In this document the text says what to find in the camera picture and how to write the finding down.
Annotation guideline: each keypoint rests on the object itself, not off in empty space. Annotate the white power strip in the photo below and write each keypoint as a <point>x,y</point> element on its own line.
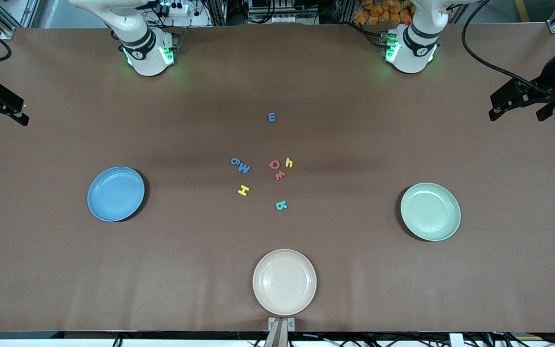
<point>176,8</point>

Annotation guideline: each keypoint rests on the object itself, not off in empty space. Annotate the yellow uppercase H letter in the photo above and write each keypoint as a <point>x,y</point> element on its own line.
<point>243,191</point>

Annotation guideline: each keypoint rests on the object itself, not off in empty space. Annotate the blue plate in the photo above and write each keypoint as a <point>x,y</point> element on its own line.
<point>116,194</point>

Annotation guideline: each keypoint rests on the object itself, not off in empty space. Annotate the beige plate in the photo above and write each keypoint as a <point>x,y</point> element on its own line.
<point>284,282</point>

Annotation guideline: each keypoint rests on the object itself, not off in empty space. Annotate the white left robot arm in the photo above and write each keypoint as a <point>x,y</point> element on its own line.
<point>415,48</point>

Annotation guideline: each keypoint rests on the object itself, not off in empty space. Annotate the green plate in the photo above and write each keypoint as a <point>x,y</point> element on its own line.
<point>430,212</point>

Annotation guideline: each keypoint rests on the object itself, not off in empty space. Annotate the white plastic block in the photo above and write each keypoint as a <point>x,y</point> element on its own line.
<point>456,340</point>

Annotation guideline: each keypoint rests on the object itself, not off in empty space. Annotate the blue uppercase M letter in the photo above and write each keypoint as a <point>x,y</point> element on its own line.
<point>244,168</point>

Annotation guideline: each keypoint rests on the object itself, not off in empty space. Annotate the red lowercase w letter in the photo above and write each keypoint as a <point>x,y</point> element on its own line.
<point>280,176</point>

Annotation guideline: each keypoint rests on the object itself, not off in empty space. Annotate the teal uppercase R letter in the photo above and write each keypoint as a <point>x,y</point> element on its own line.
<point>280,206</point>

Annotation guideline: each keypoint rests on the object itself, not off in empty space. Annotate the bag of oranges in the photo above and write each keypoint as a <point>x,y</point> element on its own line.
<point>378,12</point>

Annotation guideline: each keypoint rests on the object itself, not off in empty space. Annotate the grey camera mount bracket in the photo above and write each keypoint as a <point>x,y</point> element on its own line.
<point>277,337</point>

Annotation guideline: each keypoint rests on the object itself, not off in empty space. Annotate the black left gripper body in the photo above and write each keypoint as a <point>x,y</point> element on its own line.
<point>548,83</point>

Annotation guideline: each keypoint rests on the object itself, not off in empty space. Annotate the red uppercase Q letter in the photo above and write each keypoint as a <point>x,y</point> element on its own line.
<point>270,165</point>

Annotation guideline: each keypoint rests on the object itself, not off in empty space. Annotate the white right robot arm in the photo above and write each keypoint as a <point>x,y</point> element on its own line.
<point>145,58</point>

